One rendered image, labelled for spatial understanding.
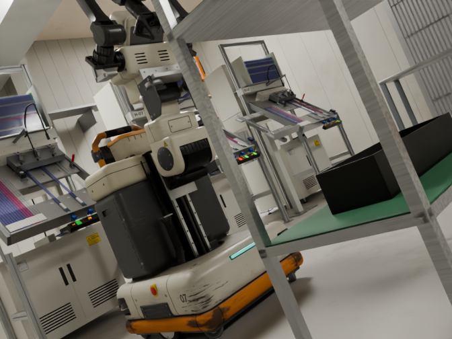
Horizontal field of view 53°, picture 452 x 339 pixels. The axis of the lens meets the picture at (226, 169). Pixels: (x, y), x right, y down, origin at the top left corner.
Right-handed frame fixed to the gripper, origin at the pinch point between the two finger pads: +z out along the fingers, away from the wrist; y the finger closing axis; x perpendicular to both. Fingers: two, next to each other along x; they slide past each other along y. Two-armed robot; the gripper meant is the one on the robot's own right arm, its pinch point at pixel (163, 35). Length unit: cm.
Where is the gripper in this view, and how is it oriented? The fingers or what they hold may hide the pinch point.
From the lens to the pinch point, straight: 161.6
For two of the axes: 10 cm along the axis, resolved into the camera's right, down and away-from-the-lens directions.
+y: 6.8, -3.0, 6.7
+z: 6.3, 6.9, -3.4
